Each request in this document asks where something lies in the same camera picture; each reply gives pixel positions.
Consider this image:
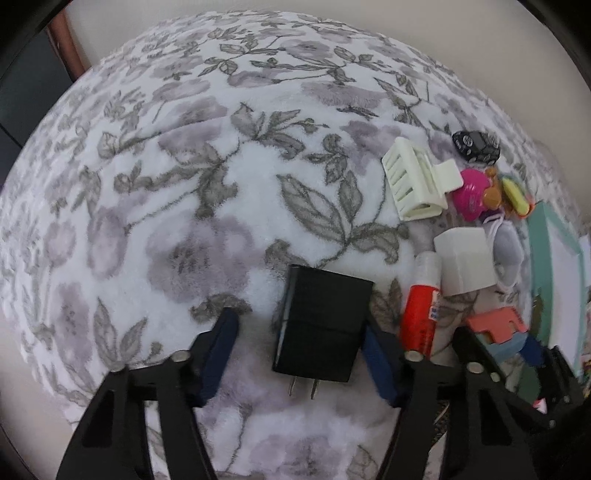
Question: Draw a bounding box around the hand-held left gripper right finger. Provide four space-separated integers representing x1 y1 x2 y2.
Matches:
362 318 539 480

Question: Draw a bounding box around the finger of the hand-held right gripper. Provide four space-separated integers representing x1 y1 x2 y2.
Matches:
519 335 585 411
455 325 561 432

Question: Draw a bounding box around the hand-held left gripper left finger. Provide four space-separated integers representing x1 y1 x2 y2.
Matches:
55 307 240 480

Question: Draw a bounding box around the orange blue toy vehicle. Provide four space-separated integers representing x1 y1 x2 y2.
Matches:
465 306 529 365

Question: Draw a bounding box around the red glue stick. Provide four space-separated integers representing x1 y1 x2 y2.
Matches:
399 251 443 361

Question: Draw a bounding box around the black power adapter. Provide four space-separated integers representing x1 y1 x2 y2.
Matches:
271 264 374 400

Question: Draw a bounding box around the white power adapter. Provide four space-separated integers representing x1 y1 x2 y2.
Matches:
433 226 497 296

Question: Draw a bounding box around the teal cardboard box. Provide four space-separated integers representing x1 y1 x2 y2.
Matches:
517 200 591 407

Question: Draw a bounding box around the yellow toy piece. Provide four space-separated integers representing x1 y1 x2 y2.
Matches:
500 176 535 217

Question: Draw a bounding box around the pink toy figure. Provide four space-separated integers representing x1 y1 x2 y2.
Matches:
451 167 505 219

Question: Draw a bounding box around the cream hair claw clip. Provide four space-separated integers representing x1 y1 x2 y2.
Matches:
381 137 464 220

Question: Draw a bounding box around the black toy car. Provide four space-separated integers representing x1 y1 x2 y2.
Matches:
451 130 502 166

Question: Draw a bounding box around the dark cabinet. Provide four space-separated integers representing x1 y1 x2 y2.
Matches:
0 18 77 153

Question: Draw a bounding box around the brown wooden trim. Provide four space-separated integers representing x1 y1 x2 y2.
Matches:
50 11 88 80

